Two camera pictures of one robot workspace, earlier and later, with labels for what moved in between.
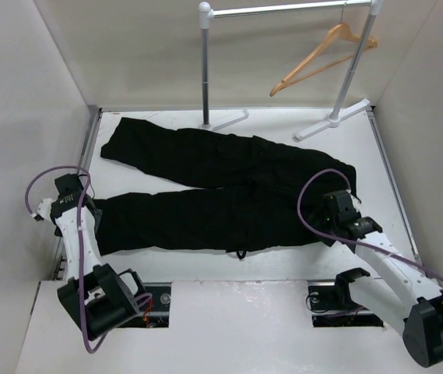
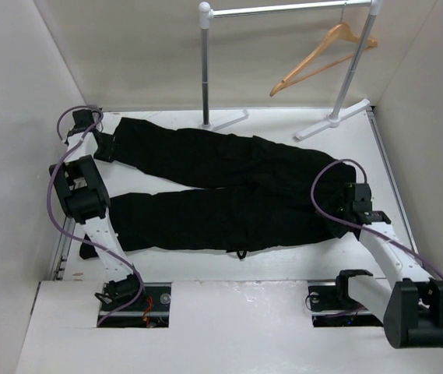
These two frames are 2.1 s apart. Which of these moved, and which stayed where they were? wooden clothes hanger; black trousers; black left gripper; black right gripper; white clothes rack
Moved: black right gripper; black left gripper
Stayed: white clothes rack; wooden clothes hanger; black trousers
